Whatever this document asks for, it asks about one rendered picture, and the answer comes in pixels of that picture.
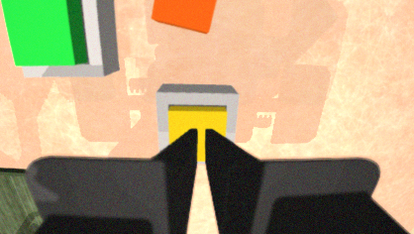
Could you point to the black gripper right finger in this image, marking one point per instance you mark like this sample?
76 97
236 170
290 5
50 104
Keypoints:
244 187

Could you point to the yellow button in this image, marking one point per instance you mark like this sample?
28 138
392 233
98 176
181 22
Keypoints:
181 106

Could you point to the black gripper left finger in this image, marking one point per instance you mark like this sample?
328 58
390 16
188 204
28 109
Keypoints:
158 188

